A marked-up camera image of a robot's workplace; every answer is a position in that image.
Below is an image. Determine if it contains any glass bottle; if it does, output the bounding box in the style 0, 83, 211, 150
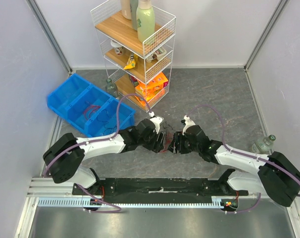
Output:
105, 78, 120, 99
251, 135, 276, 154

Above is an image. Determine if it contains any yellow snack bag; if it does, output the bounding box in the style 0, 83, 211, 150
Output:
123, 53, 139, 70

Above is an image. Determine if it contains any green bottle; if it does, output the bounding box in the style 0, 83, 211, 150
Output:
136, 0, 155, 42

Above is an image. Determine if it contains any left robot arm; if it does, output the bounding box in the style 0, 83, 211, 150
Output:
43, 116, 164, 195

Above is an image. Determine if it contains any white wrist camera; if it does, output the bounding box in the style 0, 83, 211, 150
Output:
181, 115, 196, 134
149, 112, 164, 134

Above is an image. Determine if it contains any orange snack box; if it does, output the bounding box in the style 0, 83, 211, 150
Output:
135, 72, 169, 107

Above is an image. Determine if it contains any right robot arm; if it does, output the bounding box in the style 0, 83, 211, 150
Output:
168, 125, 300, 207

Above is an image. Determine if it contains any white wire shelf rack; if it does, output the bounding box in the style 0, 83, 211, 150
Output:
91, 0, 176, 112

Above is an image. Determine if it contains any right glass bottle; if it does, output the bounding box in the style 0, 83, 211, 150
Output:
251, 135, 276, 154

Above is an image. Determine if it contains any blue plastic bin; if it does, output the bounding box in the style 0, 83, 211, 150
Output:
46, 73, 136, 138

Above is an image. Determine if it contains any dark red cable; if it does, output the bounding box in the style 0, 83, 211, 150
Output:
82, 100, 102, 121

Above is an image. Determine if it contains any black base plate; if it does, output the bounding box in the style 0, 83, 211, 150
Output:
87, 178, 249, 204

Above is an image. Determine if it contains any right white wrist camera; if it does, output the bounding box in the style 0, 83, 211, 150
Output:
181, 115, 196, 134

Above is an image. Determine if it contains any white cup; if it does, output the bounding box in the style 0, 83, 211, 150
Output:
110, 40, 125, 55

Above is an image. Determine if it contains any left glass bottle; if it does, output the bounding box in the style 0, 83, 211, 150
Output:
105, 78, 120, 99

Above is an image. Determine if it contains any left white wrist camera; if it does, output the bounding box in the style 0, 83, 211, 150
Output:
149, 112, 164, 134

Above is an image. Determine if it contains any grey-green bottle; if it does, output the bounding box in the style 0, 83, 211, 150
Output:
130, 0, 139, 31

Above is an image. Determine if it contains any slotted cable duct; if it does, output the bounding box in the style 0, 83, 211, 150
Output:
38, 197, 224, 209

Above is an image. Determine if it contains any beige bottle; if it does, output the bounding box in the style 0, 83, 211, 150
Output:
120, 0, 131, 20

